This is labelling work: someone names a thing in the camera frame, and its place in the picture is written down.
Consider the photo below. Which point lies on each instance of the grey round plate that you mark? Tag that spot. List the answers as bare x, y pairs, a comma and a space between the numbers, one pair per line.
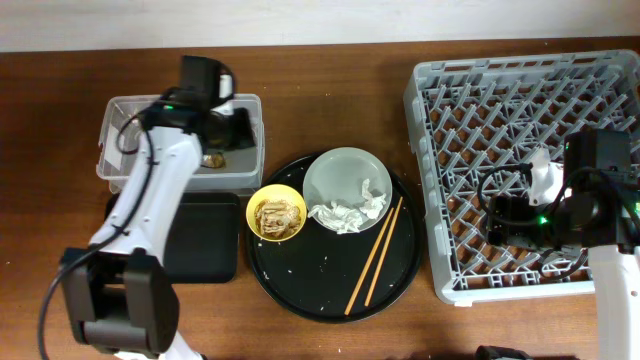
337, 174

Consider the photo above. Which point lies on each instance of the black rectangular tray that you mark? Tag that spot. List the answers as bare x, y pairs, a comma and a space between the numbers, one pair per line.
200, 248

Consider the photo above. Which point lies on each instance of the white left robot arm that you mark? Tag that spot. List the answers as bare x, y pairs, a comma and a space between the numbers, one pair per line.
117, 292

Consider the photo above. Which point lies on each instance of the yellow bowl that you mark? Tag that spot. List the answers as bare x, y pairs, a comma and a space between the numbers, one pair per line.
275, 192

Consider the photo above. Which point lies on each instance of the gold foil snack wrapper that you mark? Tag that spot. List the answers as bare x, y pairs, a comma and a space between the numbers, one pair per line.
213, 161

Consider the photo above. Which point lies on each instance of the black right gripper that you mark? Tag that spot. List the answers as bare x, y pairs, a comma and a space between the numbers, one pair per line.
504, 219

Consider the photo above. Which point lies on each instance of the pile of peanut shells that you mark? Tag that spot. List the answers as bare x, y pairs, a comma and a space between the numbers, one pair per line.
277, 219

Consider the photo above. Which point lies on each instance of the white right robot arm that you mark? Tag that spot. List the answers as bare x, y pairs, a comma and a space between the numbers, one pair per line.
595, 227

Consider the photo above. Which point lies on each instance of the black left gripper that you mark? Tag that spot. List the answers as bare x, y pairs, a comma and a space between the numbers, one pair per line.
239, 129

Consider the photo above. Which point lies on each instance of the clear plastic bin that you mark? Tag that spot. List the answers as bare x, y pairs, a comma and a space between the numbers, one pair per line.
243, 169

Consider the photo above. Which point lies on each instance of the wooden chopstick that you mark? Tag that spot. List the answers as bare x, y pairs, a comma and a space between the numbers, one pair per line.
388, 236
367, 264

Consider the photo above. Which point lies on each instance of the white tissue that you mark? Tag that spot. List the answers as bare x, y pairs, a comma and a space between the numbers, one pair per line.
344, 219

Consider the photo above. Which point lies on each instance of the grey dishwasher rack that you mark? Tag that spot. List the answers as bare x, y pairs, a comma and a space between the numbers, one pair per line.
468, 120

